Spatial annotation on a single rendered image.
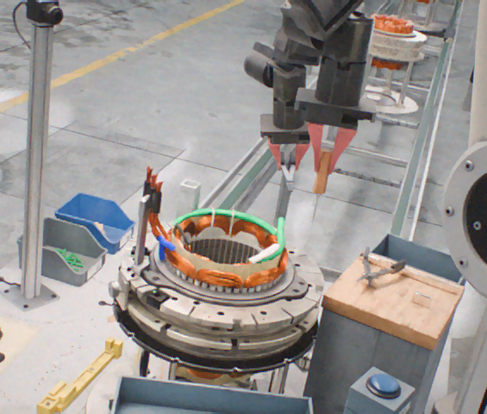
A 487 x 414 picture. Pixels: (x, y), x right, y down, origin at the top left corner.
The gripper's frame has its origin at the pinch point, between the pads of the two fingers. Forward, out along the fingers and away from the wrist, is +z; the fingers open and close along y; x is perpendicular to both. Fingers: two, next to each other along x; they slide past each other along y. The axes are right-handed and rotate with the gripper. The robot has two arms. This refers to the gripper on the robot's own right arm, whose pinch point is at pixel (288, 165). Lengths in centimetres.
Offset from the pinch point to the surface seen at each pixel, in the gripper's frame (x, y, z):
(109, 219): -35, 42, 37
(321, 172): 36.1, -2.3, -21.8
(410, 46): -173, -59, 54
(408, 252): 5.8, -23.0, 16.5
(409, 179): -99, -48, 69
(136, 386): 55, 22, -2
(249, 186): -77, 7, 56
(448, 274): 10.1, -30.1, 18.5
